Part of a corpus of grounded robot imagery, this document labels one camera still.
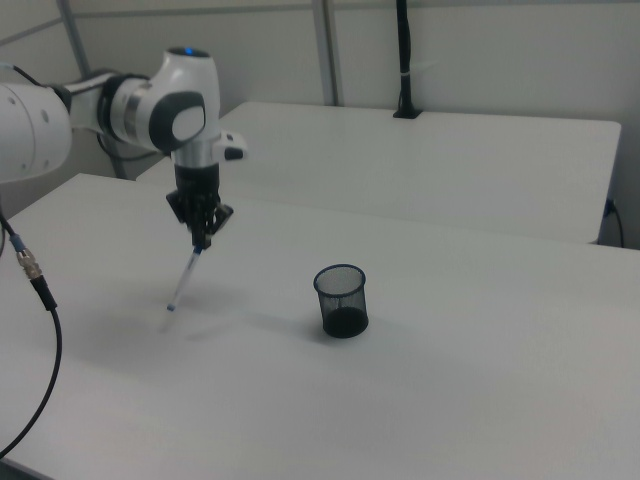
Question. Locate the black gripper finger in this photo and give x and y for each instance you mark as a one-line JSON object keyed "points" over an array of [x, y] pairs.
{"points": [[186, 215], [216, 222]]}

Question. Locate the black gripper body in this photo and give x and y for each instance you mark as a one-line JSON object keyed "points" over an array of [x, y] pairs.
{"points": [[197, 187]]}

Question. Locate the blue and white marker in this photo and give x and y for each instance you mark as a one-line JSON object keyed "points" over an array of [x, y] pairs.
{"points": [[185, 277]]}

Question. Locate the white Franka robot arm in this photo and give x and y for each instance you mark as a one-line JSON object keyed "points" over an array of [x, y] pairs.
{"points": [[185, 80]]}

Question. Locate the black mesh pen cup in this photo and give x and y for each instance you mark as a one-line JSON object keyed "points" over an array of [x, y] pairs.
{"points": [[345, 320]]}

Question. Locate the white neighbouring table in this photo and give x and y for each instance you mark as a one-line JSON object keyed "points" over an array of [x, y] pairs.
{"points": [[400, 160]]}

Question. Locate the grey partition post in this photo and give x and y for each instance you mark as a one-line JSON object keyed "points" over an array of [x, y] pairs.
{"points": [[75, 35], [330, 50]]}

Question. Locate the black camera pole with clamp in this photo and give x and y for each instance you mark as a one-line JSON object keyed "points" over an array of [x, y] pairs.
{"points": [[405, 60]]}

